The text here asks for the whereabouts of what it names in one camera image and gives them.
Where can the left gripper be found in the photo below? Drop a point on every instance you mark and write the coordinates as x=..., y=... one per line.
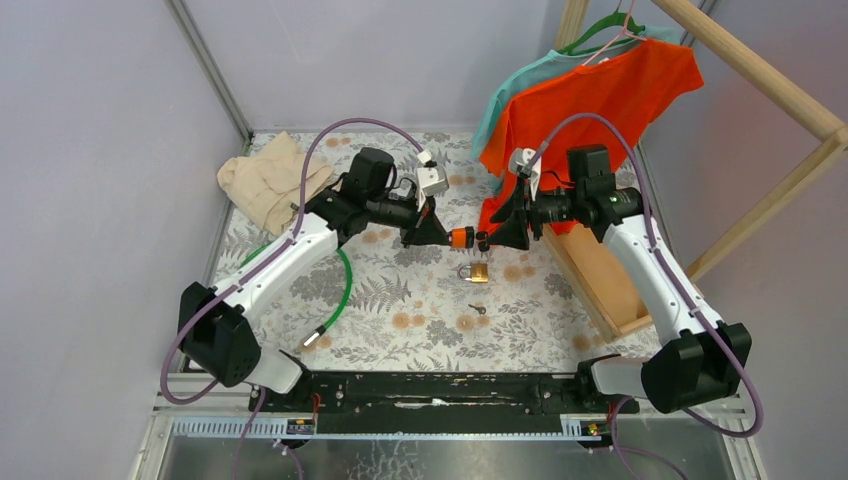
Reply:
x=424, y=228

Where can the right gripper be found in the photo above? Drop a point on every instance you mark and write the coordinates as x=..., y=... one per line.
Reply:
x=517, y=212

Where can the orange padlock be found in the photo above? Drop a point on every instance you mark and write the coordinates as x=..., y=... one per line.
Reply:
x=462, y=238

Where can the brass padlock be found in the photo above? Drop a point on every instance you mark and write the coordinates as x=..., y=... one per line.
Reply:
x=475, y=272

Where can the small silver key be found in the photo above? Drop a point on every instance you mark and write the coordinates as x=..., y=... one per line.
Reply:
x=480, y=310

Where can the black keys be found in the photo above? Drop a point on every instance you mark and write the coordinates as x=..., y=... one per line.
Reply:
x=482, y=244

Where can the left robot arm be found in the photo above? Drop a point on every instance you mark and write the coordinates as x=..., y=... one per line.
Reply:
x=216, y=323

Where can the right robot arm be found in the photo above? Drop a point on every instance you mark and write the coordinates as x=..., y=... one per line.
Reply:
x=701, y=356

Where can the floral table mat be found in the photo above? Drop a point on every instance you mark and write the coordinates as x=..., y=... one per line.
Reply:
x=380, y=306

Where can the orange t-shirt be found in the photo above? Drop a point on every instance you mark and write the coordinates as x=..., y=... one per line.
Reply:
x=590, y=112

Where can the teal t-shirt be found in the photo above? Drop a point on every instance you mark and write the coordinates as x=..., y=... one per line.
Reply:
x=517, y=86

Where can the beige cloth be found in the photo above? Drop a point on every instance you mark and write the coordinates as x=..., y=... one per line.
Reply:
x=263, y=187

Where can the green hanger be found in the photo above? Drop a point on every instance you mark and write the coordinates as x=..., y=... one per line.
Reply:
x=617, y=19

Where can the pink hanger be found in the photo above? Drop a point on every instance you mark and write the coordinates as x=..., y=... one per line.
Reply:
x=613, y=40

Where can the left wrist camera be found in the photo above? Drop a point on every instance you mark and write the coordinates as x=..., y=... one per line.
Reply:
x=430, y=178

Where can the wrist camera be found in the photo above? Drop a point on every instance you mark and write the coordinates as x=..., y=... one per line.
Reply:
x=430, y=178
x=525, y=161

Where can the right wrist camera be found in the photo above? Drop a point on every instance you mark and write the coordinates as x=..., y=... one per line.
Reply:
x=525, y=161

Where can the wooden rack frame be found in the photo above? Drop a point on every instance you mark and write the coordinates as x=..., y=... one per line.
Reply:
x=750, y=171

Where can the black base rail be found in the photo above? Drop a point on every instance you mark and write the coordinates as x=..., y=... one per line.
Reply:
x=375, y=403

